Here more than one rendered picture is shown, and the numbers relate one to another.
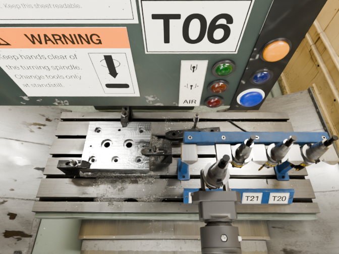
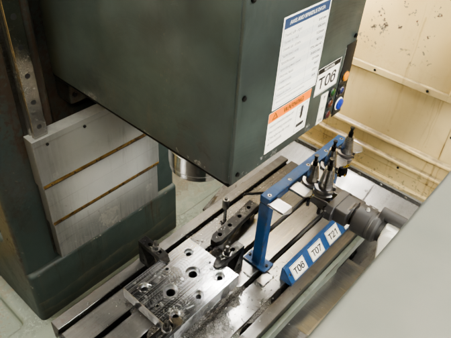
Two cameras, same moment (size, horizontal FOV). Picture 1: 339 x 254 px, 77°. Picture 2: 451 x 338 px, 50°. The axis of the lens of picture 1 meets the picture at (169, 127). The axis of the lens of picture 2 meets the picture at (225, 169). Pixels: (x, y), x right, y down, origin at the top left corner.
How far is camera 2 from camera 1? 103 cm
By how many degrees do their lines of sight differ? 37
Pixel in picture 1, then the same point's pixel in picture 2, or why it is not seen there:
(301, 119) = (292, 156)
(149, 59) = (313, 100)
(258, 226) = (352, 269)
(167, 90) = (313, 116)
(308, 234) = not seen: hidden behind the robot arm
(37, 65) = (278, 125)
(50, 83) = (277, 137)
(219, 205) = (345, 202)
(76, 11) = (302, 88)
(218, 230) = (362, 209)
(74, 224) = not seen: outside the picture
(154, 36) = (317, 88)
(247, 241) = not seen: hidden behind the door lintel
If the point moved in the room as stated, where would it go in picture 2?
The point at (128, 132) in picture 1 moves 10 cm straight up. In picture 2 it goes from (179, 263) to (179, 243)
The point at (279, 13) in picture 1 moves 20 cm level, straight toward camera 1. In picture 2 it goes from (345, 62) to (395, 106)
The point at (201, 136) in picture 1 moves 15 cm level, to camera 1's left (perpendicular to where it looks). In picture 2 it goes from (276, 189) to (246, 213)
